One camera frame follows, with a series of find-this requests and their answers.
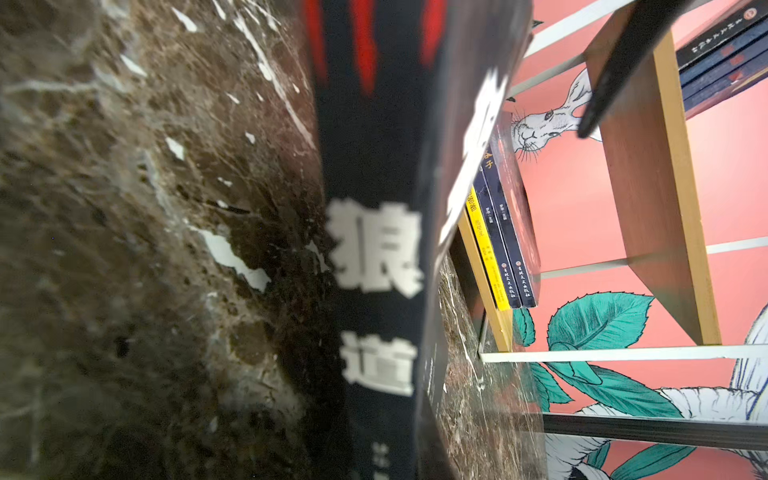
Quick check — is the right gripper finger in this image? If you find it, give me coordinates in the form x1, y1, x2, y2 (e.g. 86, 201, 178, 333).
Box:
577, 0, 690, 139

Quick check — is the dark brown book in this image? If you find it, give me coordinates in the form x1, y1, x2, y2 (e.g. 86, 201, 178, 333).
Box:
676, 0, 767, 70

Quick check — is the dark wolf cover book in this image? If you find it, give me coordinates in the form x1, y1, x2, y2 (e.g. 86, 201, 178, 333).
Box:
300, 1, 533, 479

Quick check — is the white metal wooden shelf rack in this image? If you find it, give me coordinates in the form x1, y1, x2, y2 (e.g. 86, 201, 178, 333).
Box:
458, 24, 767, 363

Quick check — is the yellow cover book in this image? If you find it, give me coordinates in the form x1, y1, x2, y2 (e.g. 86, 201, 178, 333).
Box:
466, 187, 511, 311

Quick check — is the black frame post right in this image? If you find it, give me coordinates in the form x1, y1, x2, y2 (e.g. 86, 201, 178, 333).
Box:
543, 413, 767, 451

